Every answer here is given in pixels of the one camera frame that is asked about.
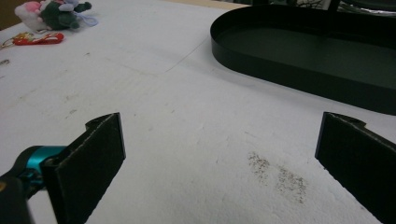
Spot pink white plush toy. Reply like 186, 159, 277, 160
14, 0, 51, 32

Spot red keychain strap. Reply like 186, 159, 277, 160
0, 31, 65, 49

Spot black oval tray stand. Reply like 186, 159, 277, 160
209, 0, 396, 116

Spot white foam mat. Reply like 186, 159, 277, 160
0, 0, 396, 224

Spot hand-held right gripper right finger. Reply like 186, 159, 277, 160
314, 111, 396, 224

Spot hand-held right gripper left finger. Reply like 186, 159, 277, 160
40, 111, 127, 224

